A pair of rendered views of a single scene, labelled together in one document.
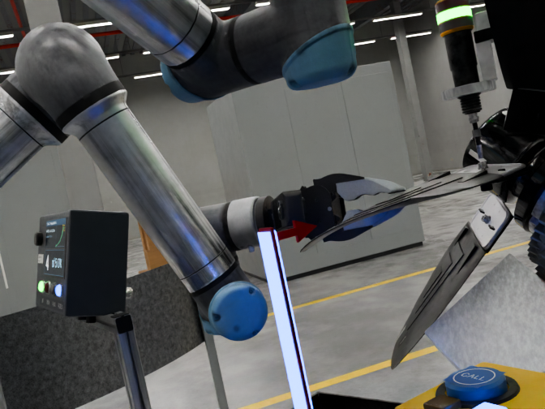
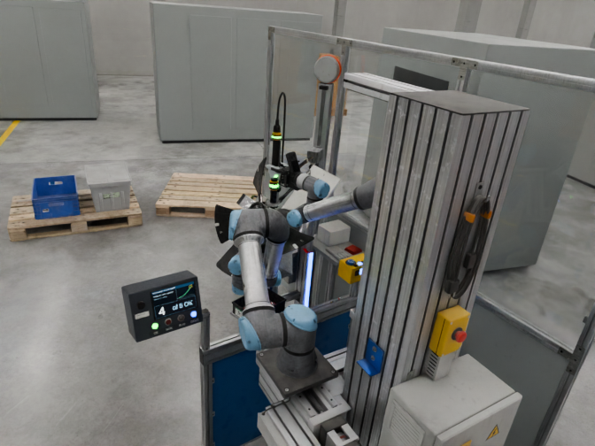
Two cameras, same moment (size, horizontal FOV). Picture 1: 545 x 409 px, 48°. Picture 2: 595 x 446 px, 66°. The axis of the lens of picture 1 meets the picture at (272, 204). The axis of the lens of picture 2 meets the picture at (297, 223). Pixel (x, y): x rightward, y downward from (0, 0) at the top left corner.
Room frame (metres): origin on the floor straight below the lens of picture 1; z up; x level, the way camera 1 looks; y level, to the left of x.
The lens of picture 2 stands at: (0.83, 1.84, 2.23)
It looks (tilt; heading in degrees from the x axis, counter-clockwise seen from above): 26 degrees down; 266
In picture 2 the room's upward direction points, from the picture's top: 5 degrees clockwise
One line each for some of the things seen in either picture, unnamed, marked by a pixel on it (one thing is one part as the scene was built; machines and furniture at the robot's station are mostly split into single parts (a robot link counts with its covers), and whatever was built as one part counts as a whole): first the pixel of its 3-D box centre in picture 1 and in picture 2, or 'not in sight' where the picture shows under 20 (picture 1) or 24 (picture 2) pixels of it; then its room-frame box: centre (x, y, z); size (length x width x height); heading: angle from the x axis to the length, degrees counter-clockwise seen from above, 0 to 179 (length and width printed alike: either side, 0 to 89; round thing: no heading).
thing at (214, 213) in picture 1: (206, 233); (240, 263); (0.95, 0.11, 1.17); 0.11 x 0.08 x 0.09; 69
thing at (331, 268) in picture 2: not in sight; (328, 303); (0.41, -0.67, 0.42); 0.04 x 0.04 x 0.83; 32
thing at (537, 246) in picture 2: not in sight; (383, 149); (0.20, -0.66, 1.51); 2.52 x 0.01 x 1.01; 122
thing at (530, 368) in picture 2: not in sight; (359, 295); (0.20, -0.66, 0.50); 2.59 x 0.03 x 0.91; 122
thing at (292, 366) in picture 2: not in sight; (297, 352); (0.70, 0.57, 1.09); 0.15 x 0.15 x 0.10
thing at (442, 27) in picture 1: (456, 25); not in sight; (0.81, -0.28, 1.38); 0.04 x 0.04 x 0.01
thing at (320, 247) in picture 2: not in sight; (334, 247); (0.41, -0.67, 0.85); 0.36 x 0.24 x 0.03; 122
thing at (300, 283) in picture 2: not in sight; (301, 290); (0.60, -0.58, 0.58); 0.09 x 0.05 x 1.15; 122
